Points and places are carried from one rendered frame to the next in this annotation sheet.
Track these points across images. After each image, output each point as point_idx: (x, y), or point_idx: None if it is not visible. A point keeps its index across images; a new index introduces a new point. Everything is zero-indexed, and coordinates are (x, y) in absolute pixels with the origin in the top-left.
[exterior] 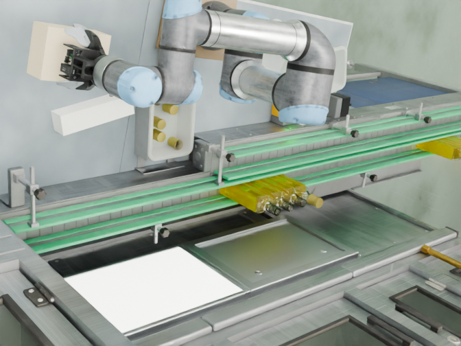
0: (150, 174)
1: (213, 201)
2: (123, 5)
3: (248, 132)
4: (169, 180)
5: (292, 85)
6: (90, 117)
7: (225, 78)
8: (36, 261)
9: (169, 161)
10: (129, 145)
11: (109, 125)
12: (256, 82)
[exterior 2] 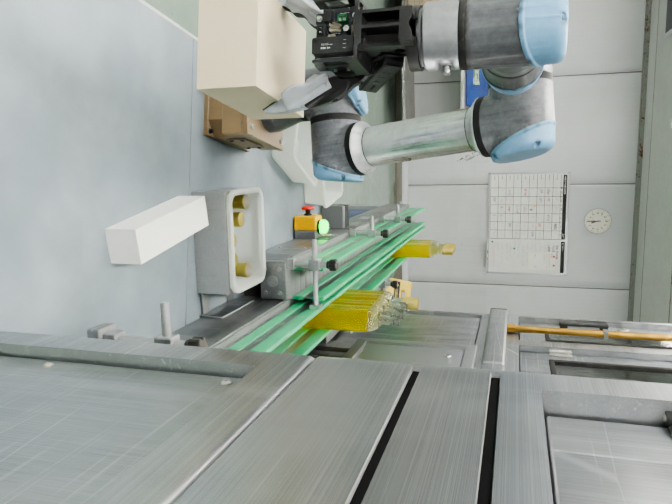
0: (229, 316)
1: (304, 336)
2: (169, 64)
3: (298, 247)
4: (263, 317)
5: (524, 99)
6: (167, 230)
7: (331, 151)
8: (576, 381)
9: (229, 300)
10: (192, 280)
11: (170, 251)
12: (413, 132)
